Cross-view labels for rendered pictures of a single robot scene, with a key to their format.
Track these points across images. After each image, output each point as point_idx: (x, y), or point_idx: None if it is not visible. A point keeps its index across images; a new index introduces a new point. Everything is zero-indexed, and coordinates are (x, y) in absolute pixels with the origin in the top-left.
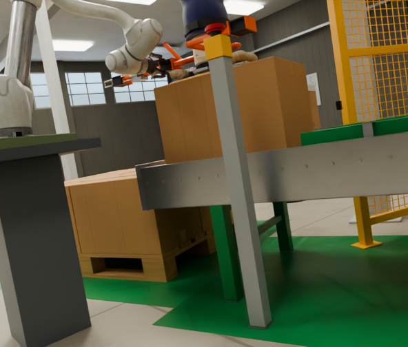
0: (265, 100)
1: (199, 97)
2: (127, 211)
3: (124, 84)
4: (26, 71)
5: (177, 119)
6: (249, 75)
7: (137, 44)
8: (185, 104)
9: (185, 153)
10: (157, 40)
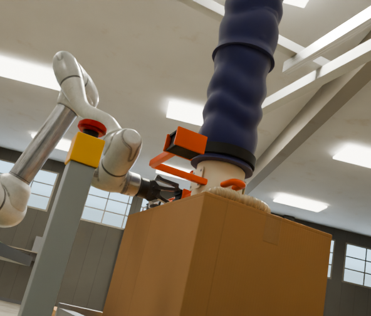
0: (180, 256)
1: (145, 235)
2: None
3: None
4: (31, 167)
5: (125, 259)
6: (182, 215)
7: (106, 154)
8: (135, 242)
9: (113, 311)
10: (126, 154)
